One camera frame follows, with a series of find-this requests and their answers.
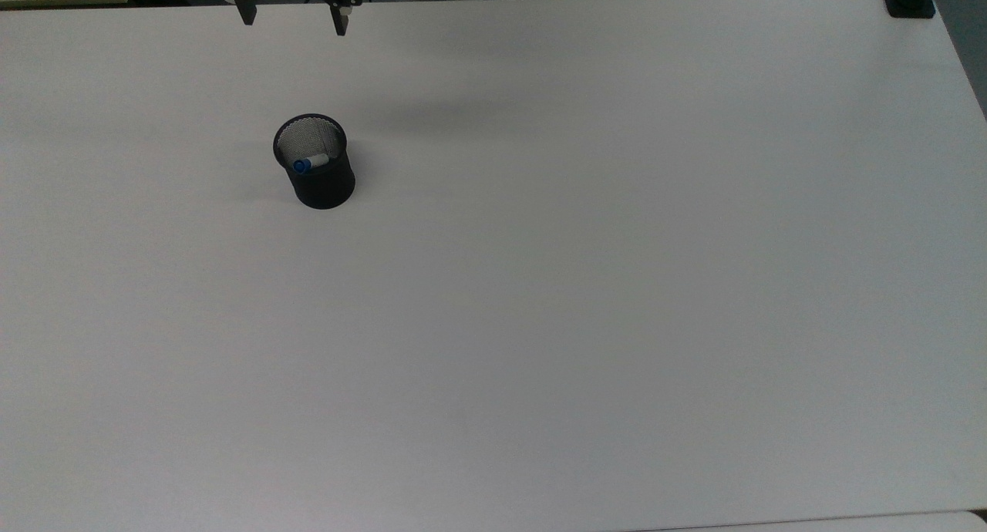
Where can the blue and white marker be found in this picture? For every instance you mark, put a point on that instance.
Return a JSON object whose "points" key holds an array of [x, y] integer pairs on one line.
{"points": [[311, 163]]}

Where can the black mesh pen cup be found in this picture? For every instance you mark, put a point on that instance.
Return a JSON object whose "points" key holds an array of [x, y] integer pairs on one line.
{"points": [[324, 189]]}

